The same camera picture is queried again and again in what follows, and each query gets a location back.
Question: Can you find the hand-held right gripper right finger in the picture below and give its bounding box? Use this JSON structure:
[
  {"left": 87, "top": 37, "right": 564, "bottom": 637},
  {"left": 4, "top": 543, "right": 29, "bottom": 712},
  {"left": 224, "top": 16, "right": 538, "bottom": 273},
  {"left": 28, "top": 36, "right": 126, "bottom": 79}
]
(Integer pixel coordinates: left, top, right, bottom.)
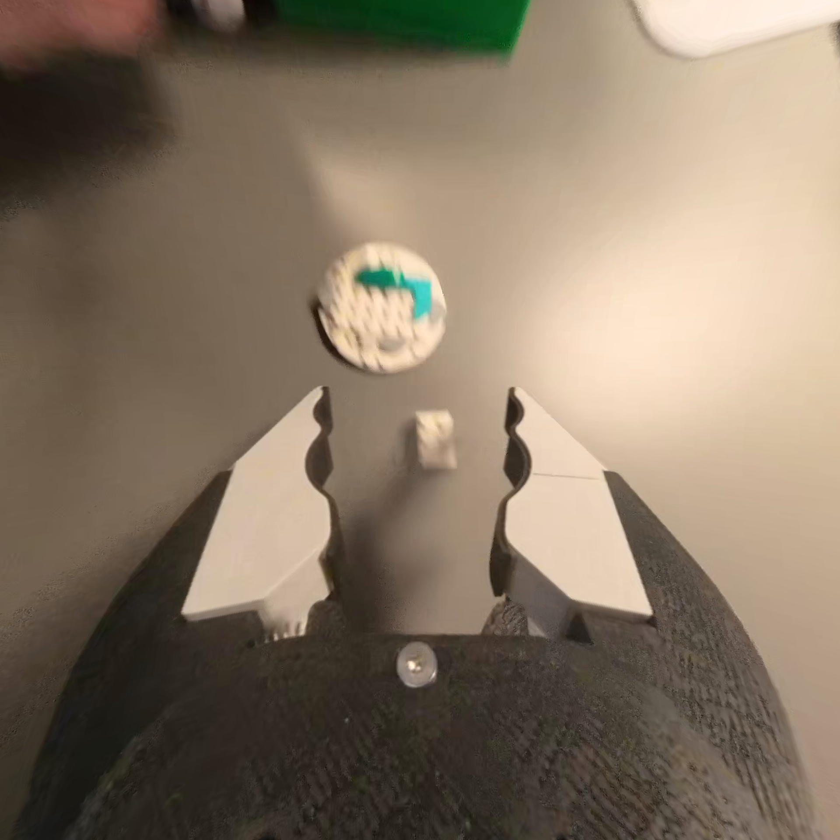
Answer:
[{"left": 489, "top": 386, "right": 657, "bottom": 643}]

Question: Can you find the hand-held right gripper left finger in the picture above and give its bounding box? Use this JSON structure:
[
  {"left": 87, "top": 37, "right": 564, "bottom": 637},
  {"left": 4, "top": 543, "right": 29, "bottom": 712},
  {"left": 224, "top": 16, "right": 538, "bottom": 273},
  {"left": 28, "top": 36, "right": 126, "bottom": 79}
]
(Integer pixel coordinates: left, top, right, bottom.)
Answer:
[{"left": 180, "top": 386, "right": 345, "bottom": 643}]

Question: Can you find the small light grey lego brick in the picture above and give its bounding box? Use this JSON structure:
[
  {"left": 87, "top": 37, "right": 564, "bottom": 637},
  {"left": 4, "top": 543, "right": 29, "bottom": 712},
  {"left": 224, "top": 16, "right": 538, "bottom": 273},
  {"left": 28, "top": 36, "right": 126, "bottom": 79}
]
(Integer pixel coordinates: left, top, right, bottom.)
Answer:
[{"left": 409, "top": 409, "right": 459, "bottom": 473}]

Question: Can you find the green plastic bin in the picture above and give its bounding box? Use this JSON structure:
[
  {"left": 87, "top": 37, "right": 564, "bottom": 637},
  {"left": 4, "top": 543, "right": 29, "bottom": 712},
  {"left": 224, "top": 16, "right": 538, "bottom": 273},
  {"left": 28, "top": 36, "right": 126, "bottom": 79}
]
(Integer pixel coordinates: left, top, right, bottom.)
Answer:
[{"left": 271, "top": 0, "right": 534, "bottom": 59}]

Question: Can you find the round white lego plate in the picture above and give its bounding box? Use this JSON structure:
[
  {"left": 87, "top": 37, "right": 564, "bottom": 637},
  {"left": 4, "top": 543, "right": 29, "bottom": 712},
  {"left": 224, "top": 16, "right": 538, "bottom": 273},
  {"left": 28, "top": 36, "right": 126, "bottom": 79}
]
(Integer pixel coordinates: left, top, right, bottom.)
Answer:
[{"left": 310, "top": 240, "right": 448, "bottom": 376}]

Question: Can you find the teal green lego piece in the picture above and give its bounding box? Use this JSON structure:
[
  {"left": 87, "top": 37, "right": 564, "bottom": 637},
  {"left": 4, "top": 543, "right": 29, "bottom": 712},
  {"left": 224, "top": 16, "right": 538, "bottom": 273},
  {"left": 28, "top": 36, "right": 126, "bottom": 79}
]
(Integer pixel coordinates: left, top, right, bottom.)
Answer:
[{"left": 353, "top": 264, "right": 435, "bottom": 324}]

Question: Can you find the person's left hand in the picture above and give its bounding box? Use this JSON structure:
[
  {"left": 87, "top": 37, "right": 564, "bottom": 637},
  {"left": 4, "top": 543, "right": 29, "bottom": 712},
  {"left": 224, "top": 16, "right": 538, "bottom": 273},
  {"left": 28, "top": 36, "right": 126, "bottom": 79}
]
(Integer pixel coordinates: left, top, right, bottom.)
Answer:
[{"left": 0, "top": 0, "right": 161, "bottom": 74}]

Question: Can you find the wooden book stand white base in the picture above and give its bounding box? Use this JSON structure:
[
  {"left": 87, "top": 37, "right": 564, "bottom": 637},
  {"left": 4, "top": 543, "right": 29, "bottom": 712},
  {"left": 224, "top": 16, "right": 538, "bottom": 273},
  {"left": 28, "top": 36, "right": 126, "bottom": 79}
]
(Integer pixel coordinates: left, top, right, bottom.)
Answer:
[{"left": 631, "top": 0, "right": 840, "bottom": 61}]

